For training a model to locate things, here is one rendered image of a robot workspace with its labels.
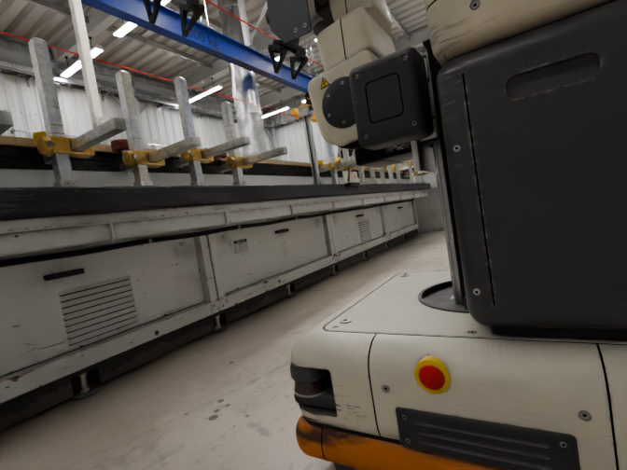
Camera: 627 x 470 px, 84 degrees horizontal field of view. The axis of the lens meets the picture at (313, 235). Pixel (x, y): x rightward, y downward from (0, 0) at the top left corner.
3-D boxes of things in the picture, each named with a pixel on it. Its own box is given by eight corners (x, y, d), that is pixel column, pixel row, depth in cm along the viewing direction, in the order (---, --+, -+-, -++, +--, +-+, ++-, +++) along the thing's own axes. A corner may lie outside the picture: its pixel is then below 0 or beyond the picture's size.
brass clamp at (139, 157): (166, 164, 132) (164, 151, 131) (132, 163, 120) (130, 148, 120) (157, 168, 135) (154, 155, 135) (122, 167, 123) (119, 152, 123)
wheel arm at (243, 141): (251, 146, 137) (249, 135, 137) (244, 145, 134) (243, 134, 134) (180, 169, 160) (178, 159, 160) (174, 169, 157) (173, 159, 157)
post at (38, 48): (77, 199, 106) (46, 38, 103) (64, 200, 103) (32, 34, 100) (72, 200, 107) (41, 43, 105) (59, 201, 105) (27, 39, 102)
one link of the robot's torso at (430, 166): (458, 168, 81) (444, 61, 80) (430, 162, 57) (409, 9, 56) (355, 188, 95) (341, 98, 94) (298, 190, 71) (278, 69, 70)
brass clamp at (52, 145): (96, 155, 110) (93, 138, 110) (47, 151, 99) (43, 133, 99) (87, 158, 114) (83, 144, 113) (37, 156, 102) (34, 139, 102)
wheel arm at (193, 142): (202, 148, 116) (200, 135, 116) (193, 147, 113) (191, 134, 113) (129, 174, 139) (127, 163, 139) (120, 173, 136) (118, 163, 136)
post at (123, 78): (154, 203, 127) (129, 71, 124) (145, 204, 124) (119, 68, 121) (148, 205, 129) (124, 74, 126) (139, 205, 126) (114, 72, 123)
